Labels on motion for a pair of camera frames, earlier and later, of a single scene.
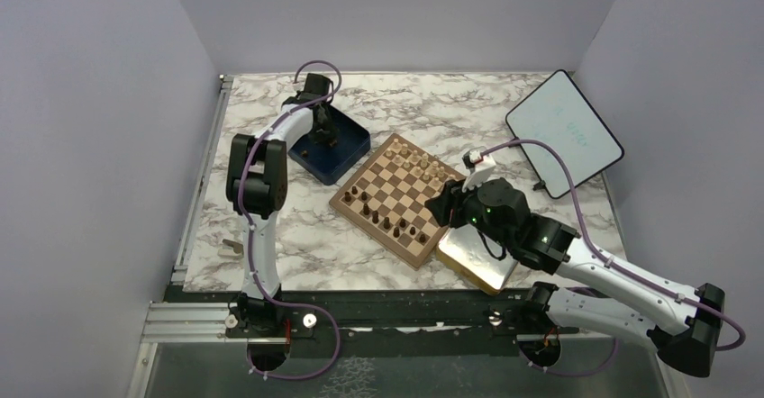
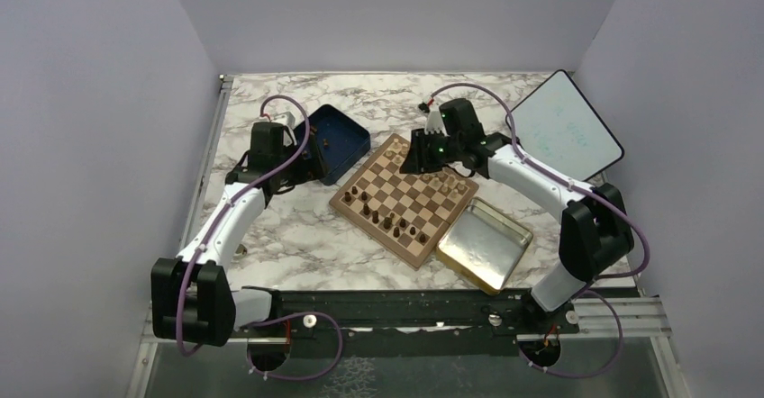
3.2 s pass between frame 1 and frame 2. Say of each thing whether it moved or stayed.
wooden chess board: stayed
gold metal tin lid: stayed
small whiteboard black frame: stayed
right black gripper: moved
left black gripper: moved
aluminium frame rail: stayed
